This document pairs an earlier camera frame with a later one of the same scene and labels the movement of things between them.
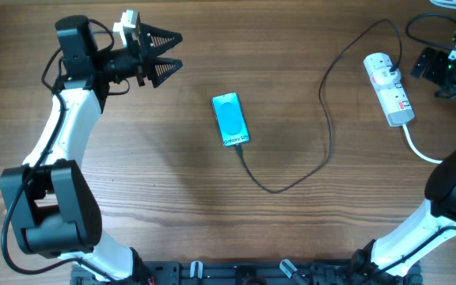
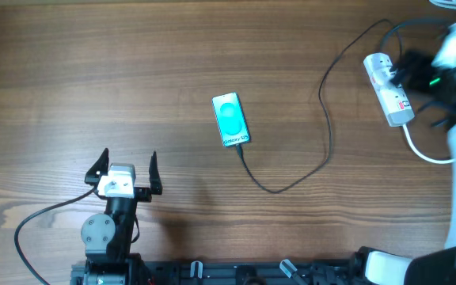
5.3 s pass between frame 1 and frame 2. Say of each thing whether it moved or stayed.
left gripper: moved
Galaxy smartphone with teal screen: stayed
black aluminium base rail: stayed
